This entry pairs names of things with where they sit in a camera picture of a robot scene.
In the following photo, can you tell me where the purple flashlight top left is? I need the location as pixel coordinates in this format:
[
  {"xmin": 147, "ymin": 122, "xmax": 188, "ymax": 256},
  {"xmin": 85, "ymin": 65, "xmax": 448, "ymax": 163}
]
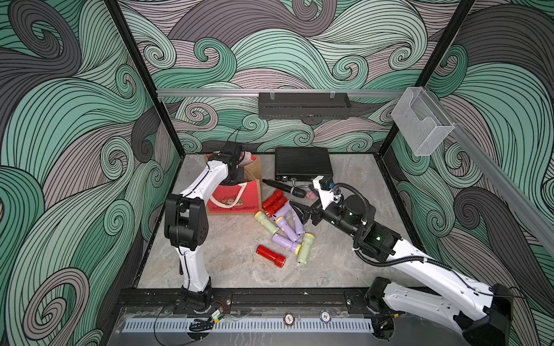
[{"xmin": 274, "ymin": 201, "xmax": 292, "ymax": 219}]

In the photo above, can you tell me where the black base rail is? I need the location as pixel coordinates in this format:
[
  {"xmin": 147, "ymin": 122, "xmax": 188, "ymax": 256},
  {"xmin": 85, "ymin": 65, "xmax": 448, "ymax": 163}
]
[{"xmin": 116, "ymin": 288, "xmax": 394, "ymax": 316}]

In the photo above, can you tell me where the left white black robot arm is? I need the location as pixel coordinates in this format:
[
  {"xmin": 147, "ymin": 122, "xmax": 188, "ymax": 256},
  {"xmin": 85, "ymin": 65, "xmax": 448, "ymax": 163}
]
[{"xmin": 164, "ymin": 141, "xmax": 246, "ymax": 301}]

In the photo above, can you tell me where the purple flashlight top right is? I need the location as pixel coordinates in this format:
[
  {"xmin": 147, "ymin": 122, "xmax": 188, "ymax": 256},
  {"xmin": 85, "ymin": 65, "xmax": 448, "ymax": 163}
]
[{"xmin": 292, "ymin": 211, "xmax": 305, "ymax": 237}]

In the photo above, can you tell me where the black hard case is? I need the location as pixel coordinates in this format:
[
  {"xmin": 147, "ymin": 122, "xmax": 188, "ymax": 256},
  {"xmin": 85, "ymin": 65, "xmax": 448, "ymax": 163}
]
[{"xmin": 274, "ymin": 147, "xmax": 333, "ymax": 182}]

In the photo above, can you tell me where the black microphone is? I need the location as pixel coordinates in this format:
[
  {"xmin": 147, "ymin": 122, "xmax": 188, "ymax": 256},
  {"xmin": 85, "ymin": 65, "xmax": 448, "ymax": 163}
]
[{"xmin": 262, "ymin": 179, "xmax": 307, "ymax": 198}]

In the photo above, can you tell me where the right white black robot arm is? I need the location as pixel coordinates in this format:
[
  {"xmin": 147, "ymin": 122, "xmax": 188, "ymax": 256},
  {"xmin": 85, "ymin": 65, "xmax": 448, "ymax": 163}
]
[{"xmin": 291, "ymin": 195, "xmax": 514, "ymax": 345}]

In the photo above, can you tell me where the purple flashlight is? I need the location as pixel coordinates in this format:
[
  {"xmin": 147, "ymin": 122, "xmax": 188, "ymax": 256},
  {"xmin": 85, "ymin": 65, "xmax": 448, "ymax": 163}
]
[
  {"xmin": 276, "ymin": 216, "xmax": 300, "ymax": 242},
  {"xmin": 274, "ymin": 201, "xmax": 292, "ymax": 219},
  {"xmin": 292, "ymin": 211, "xmax": 305, "ymax": 237},
  {"xmin": 272, "ymin": 234, "xmax": 302, "ymax": 255}
]

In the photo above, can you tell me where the purple flashlight middle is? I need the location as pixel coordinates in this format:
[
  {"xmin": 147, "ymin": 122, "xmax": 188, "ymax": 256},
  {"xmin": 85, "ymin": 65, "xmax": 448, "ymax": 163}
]
[{"xmin": 276, "ymin": 216, "xmax": 300, "ymax": 242}]

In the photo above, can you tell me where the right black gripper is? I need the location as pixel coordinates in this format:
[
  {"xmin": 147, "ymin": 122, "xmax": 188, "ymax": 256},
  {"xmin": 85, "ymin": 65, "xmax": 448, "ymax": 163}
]
[{"xmin": 292, "ymin": 199, "xmax": 360, "ymax": 240}]

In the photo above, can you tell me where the red jute tote bag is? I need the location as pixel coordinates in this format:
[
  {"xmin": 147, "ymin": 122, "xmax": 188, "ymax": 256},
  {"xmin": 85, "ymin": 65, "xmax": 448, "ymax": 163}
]
[{"xmin": 207, "ymin": 151, "xmax": 262, "ymax": 215}]

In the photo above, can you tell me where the red flashlight top upper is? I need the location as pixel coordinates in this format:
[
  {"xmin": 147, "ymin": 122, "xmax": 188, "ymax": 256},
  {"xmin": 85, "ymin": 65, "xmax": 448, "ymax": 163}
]
[{"xmin": 262, "ymin": 190, "xmax": 284, "ymax": 210}]

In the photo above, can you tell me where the red flashlight top lower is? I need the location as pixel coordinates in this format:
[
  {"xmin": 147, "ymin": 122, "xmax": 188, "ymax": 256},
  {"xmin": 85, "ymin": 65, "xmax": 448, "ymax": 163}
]
[{"xmin": 264, "ymin": 197, "xmax": 287, "ymax": 218}]

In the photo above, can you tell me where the white slotted cable duct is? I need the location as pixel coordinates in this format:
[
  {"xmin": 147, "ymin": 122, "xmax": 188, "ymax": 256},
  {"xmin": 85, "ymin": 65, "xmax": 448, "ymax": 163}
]
[{"xmin": 122, "ymin": 318, "xmax": 374, "ymax": 334}]

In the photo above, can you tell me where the green flashlight right lower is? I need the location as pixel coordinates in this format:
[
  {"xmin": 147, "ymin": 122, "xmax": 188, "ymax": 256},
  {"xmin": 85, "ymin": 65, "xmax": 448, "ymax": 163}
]
[{"xmin": 297, "ymin": 233, "xmax": 315, "ymax": 265}]

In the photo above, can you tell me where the clear plastic wall bin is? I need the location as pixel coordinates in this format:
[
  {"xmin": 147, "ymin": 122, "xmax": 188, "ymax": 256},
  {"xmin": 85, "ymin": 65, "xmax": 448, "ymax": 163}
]
[{"xmin": 392, "ymin": 87, "xmax": 454, "ymax": 157}]

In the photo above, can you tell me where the black wall shelf tray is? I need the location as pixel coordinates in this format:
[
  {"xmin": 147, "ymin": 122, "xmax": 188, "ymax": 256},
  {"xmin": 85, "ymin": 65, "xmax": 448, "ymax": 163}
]
[{"xmin": 258, "ymin": 92, "xmax": 352, "ymax": 121}]

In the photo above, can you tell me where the green flashlight left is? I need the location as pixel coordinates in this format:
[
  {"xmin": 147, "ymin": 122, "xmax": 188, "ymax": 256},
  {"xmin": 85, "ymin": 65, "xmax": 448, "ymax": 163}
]
[{"xmin": 255, "ymin": 210, "xmax": 279, "ymax": 236}]

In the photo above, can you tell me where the green flashlight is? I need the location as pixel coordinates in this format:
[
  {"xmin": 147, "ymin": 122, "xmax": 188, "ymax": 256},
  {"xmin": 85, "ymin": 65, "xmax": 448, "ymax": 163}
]
[
  {"xmin": 255, "ymin": 210, "xmax": 279, "ymax": 236},
  {"xmin": 297, "ymin": 233, "xmax": 315, "ymax": 265}
]

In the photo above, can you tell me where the red flashlight dark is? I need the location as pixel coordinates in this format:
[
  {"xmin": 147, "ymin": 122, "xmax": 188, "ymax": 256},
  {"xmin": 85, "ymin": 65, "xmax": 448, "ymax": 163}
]
[{"xmin": 256, "ymin": 245, "xmax": 286, "ymax": 268}]

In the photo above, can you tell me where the purple flashlight lower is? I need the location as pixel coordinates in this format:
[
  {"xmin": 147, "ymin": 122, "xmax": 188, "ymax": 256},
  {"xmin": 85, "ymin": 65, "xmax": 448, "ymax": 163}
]
[{"xmin": 272, "ymin": 234, "xmax": 302, "ymax": 255}]

